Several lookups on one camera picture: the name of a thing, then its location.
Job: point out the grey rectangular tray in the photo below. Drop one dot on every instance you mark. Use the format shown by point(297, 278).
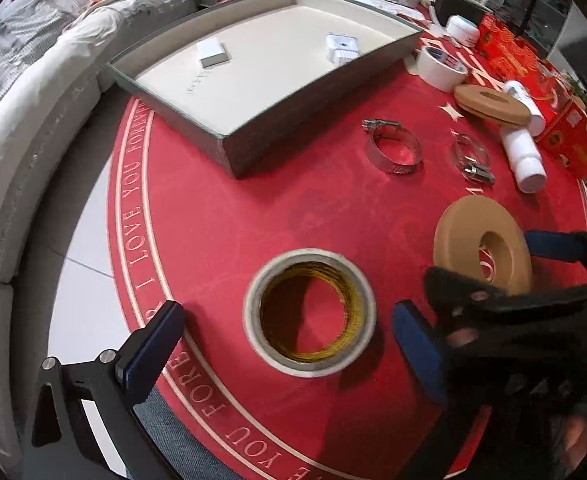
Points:
point(277, 76)

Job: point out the yellow-core tape roll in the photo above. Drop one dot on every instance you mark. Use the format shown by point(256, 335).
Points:
point(309, 313)

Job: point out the white power plug adapter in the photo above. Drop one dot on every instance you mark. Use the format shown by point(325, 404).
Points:
point(340, 49)

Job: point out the small white box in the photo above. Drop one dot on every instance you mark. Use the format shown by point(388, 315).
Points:
point(211, 52)

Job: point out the white tape roll blue print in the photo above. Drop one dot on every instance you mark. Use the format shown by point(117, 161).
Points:
point(440, 70)

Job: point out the white pill bottle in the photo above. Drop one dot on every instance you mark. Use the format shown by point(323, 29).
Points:
point(518, 91)

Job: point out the black box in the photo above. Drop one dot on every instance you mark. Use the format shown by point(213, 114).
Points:
point(469, 9)

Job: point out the white crumpled paper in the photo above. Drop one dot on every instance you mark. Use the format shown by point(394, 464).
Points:
point(396, 9)

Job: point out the red cardboard box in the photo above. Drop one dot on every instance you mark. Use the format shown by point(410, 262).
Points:
point(564, 112)

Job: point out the white bottle yellow label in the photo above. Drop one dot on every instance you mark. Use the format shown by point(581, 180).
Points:
point(524, 159)

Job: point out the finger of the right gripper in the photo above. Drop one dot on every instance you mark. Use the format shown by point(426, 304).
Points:
point(452, 295)
point(559, 246)

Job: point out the steel hose clamp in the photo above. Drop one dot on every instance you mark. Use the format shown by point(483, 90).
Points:
point(471, 159)
point(391, 148)

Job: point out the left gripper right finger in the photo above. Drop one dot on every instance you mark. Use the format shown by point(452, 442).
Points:
point(420, 347)

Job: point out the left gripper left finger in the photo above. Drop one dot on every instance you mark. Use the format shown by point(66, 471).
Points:
point(145, 353)

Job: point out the red round table mat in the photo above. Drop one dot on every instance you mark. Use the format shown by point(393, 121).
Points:
point(182, 228)

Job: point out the white cream jar teal lid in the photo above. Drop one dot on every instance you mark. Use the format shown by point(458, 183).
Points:
point(463, 31)

